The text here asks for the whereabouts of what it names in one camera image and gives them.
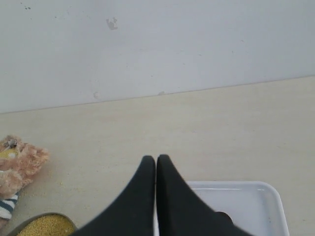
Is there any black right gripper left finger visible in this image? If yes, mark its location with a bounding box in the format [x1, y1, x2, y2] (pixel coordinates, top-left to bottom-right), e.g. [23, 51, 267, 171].
[73, 156, 156, 236]

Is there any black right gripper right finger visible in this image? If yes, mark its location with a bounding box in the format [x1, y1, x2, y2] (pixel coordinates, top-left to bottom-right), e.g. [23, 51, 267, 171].
[156, 154, 246, 236]

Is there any dark brown wooden spoon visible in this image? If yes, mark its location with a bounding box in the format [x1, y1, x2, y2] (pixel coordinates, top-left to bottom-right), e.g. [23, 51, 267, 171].
[216, 211, 233, 224]

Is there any plush teddy bear striped shirt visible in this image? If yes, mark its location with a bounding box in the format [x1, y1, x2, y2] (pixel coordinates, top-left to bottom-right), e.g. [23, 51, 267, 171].
[0, 135, 50, 228]

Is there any white rectangular plastic tray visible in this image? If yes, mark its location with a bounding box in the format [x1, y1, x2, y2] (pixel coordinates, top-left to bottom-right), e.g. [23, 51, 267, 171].
[187, 181, 290, 236]

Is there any metal bowl of yellow millet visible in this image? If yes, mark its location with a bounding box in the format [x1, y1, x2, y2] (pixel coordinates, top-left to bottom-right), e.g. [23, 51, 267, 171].
[7, 212, 77, 236]

